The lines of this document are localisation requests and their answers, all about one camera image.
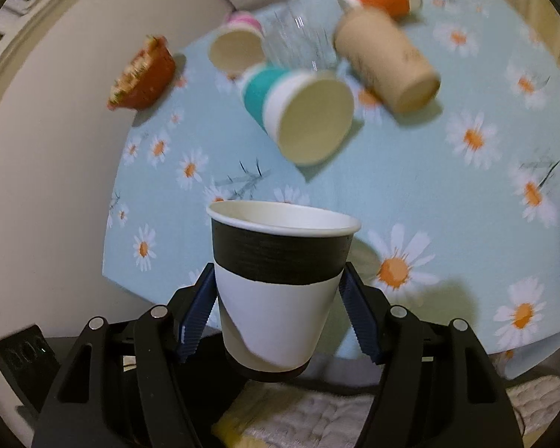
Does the black and white paper cup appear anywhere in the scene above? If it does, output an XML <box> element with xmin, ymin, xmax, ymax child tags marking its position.
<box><xmin>207</xmin><ymin>200</ymin><xmax>361</xmax><ymax>373</ymax></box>

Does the teal and white paper cup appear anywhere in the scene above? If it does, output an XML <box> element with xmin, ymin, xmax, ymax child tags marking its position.
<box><xmin>237</xmin><ymin>64</ymin><xmax>355</xmax><ymax>166</ymax></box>

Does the brown kraft paper cup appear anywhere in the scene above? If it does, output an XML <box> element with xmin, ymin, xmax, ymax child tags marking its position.
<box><xmin>334</xmin><ymin>7</ymin><xmax>441</xmax><ymax>114</ymax></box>

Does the pink and white paper cup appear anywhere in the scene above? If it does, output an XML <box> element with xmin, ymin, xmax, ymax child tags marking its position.
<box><xmin>208</xmin><ymin>11</ymin><xmax>266</xmax><ymax>76</ymax></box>

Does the yellow and white seat cushion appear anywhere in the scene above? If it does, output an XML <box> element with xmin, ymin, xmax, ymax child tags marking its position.
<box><xmin>213</xmin><ymin>375</ymin><xmax>560</xmax><ymax>447</ymax></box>

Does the light blue daisy tablecloth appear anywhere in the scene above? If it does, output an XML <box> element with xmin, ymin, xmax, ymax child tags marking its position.
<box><xmin>103</xmin><ymin>0</ymin><xmax>560</xmax><ymax>378</ymax></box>

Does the red bowl of snacks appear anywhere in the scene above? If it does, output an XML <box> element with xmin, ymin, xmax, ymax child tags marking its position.
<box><xmin>107</xmin><ymin>35</ymin><xmax>176</xmax><ymax>110</ymax></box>

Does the clear glass tumbler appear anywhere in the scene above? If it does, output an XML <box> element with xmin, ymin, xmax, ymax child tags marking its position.
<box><xmin>263</xmin><ymin>0</ymin><xmax>343</xmax><ymax>72</ymax></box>

